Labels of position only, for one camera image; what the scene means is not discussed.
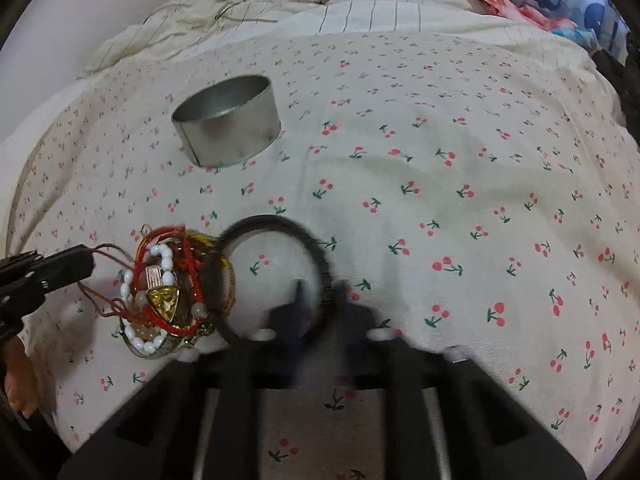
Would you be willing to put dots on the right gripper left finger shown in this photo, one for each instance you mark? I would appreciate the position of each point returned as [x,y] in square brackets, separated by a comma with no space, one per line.
[289,324]

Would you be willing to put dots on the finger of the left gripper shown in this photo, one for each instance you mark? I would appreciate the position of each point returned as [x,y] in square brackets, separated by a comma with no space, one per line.
[68,267]

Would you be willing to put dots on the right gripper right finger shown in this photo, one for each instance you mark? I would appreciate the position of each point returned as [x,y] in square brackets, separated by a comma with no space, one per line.
[365,344]

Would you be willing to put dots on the black round bangle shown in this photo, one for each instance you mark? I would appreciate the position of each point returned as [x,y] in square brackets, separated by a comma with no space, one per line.
[275,252]

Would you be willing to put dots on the person's left hand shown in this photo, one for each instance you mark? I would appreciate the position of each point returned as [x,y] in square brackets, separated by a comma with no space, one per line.
[20,382]

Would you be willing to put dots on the gold pendant charm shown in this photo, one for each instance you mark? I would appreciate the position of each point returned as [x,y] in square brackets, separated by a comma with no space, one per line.
[164,301]

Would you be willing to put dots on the cherry print bed sheet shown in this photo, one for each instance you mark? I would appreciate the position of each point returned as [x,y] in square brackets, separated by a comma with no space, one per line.
[480,193]

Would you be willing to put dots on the round silver metal tin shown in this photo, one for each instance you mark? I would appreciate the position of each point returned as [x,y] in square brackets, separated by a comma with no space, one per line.
[229,122]

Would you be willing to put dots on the white striped duvet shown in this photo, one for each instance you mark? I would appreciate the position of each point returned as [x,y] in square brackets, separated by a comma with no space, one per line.
[310,15]

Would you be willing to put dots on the pink cloth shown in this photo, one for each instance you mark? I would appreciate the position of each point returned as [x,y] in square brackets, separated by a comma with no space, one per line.
[526,14]

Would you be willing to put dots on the black garment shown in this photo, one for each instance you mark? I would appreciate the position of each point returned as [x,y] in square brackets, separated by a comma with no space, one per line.
[625,80]

